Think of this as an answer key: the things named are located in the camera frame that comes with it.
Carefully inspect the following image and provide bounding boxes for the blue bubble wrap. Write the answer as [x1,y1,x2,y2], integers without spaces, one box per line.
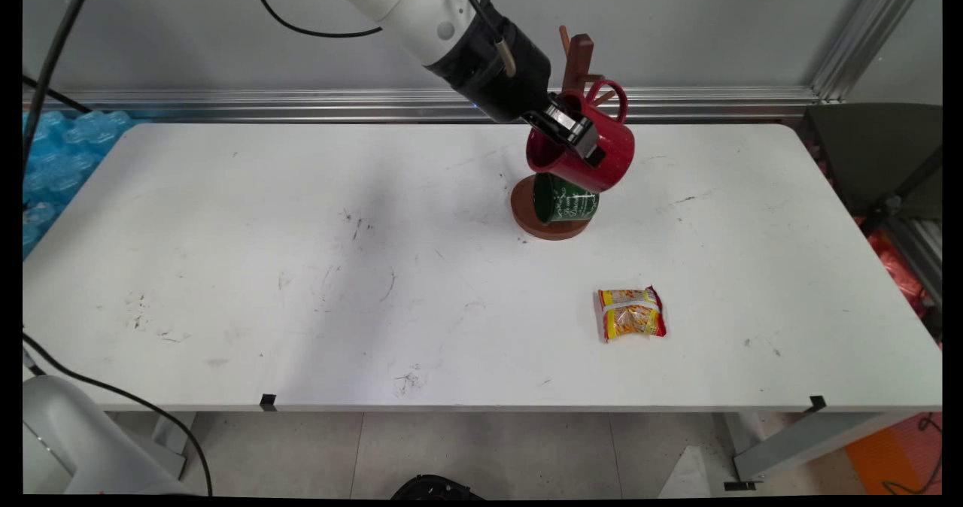
[23,110,136,260]

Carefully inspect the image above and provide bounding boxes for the thin black cable on mat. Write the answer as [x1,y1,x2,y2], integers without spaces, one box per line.
[882,412,943,496]

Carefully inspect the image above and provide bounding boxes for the orange red floor mat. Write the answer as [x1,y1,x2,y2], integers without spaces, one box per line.
[844,413,943,496]

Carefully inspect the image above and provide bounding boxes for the thick black hanging cable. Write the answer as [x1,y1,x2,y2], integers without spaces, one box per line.
[23,0,99,169]

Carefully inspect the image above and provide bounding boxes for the slanted aluminium frame rail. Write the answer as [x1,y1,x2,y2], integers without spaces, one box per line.
[809,0,930,105]

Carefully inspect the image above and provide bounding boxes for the yellow red snack packet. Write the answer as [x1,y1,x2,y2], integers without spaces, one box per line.
[598,285,668,342]

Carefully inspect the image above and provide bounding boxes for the short aluminium frame rail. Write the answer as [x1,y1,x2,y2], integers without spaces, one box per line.
[884,217,943,308]

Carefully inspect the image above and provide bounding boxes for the red ceramic mug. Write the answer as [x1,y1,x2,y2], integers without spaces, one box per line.
[525,78,636,194]

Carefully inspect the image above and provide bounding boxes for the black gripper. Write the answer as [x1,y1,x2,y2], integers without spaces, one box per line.
[430,20,607,168]

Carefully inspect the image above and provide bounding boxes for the red plastic bag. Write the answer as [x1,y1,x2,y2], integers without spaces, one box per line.
[854,217,930,316]

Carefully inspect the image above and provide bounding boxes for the brown wooden mug tree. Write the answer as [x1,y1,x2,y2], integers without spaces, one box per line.
[510,26,618,241]

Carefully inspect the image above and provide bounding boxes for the long aluminium frame rail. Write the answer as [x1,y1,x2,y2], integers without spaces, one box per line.
[23,86,821,124]

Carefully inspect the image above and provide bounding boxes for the green enamel mug white print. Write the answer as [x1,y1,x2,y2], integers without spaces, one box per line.
[533,172,601,226]

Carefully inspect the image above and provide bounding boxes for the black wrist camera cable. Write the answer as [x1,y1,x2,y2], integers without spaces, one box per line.
[247,0,520,79]

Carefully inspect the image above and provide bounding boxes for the grey table leg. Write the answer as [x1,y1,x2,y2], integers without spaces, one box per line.
[149,412,198,480]
[722,411,915,491]

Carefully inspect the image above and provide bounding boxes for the black floor cable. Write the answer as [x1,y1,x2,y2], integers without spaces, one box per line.
[23,332,214,496]

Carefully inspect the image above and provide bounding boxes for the white rounded robot base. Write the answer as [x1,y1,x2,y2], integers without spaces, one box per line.
[23,375,193,496]

